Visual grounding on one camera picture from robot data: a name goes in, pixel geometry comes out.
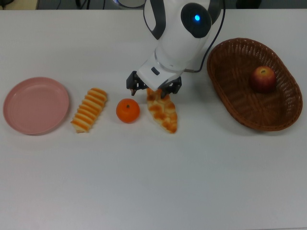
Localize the braided bread loaf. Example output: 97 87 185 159
146 88 178 135

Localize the orange mandarin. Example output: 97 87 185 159
116 98 141 124

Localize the striped bread roll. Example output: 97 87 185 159
70 87 108 134

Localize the red apple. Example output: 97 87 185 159
248 66 277 94

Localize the brown woven basket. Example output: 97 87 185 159
206 37 303 132

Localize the pink plate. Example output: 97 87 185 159
2 76 71 136

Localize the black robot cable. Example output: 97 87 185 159
184 0 227 73

